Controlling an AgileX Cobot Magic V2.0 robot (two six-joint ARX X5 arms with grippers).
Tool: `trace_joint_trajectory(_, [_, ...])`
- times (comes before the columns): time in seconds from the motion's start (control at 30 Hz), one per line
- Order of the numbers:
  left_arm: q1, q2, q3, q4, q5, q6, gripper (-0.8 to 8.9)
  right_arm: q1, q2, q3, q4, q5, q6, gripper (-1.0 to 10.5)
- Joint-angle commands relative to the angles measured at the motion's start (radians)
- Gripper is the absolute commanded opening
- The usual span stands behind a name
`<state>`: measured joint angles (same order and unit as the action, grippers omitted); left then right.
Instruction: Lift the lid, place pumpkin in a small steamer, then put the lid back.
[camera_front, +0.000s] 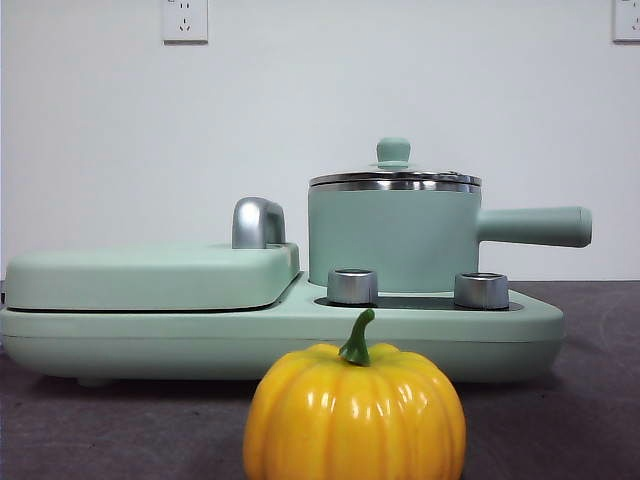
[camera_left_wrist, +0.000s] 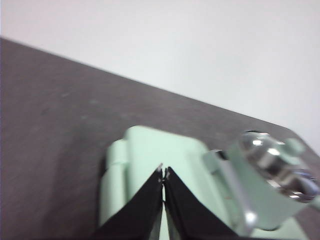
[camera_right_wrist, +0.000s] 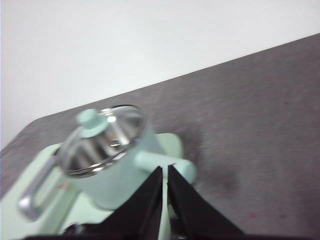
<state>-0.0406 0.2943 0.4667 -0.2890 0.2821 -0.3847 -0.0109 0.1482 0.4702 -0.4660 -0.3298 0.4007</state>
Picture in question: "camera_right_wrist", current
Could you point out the mint green cooker base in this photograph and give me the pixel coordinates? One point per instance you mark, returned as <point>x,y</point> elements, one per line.
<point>85,212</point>

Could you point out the glass lid with green knob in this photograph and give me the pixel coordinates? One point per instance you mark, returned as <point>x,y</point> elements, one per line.
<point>90,122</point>

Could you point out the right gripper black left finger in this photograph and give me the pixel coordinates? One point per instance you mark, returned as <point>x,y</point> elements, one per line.
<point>140,212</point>

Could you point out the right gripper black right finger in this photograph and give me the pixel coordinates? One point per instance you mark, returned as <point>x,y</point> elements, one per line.
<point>195,217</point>

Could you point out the mint green hinged cooker cover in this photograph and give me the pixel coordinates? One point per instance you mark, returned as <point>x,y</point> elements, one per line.
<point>10,217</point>

